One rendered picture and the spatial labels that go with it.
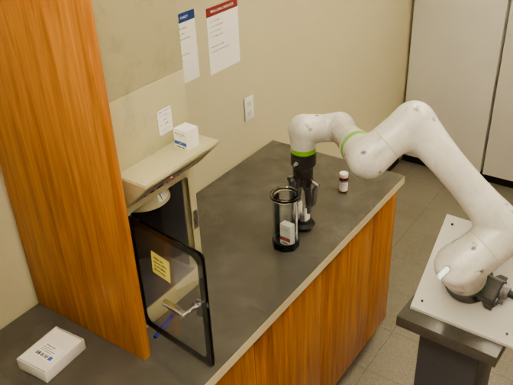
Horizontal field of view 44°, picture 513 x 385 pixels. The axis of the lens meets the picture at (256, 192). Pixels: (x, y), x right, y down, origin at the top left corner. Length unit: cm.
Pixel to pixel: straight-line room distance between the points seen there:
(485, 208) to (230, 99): 136
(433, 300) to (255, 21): 147
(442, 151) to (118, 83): 90
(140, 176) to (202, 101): 101
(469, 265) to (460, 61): 279
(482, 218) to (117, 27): 110
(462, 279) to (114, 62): 110
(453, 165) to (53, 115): 108
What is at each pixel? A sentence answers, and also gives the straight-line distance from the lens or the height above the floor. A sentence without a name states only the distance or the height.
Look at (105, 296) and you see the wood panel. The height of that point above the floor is 114.
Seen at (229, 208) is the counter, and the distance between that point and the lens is 260.
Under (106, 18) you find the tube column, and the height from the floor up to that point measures 192.
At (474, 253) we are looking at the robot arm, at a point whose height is 126.
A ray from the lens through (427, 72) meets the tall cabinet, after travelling 461.
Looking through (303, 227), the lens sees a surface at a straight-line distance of 241.
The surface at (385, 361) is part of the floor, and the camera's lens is 327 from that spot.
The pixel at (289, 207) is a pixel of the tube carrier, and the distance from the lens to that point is 223.
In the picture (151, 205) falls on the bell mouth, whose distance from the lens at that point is 192.
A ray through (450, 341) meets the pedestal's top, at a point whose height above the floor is 93.
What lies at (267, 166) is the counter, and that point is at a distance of 290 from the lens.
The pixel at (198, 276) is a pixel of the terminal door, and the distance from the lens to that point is 164.
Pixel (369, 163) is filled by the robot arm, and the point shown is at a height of 147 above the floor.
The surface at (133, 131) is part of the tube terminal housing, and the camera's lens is 175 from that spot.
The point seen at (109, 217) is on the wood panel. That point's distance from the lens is 169.
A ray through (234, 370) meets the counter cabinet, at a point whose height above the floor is 82.
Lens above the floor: 232
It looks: 31 degrees down
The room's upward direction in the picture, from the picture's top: 2 degrees counter-clockwise
